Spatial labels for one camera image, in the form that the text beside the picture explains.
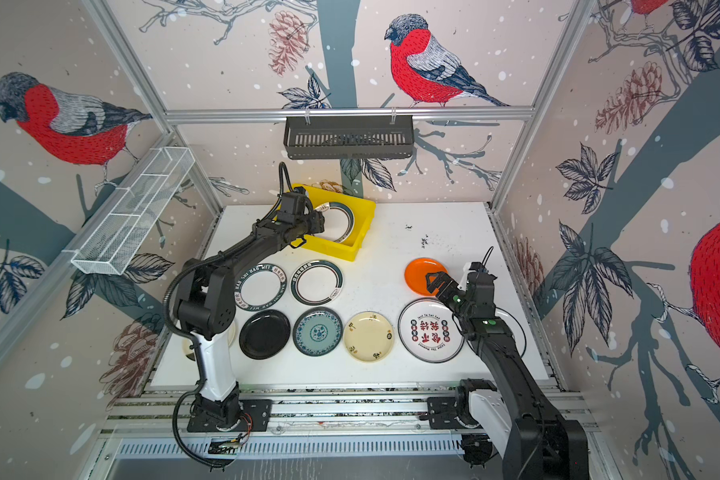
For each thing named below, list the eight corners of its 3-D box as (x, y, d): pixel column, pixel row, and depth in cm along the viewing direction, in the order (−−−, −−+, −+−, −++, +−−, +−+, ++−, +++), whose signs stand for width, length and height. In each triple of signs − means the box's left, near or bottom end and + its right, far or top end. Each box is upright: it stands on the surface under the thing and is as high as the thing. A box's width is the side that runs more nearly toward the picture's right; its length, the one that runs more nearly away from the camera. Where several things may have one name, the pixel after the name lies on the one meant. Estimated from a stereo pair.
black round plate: (236, 360, 84) (233, 357, 82) (249, 314, 93) (246, 310, 91) (285, 360, 84) (283, 357, 82) (293, 314, 93) (292, 310, 91)
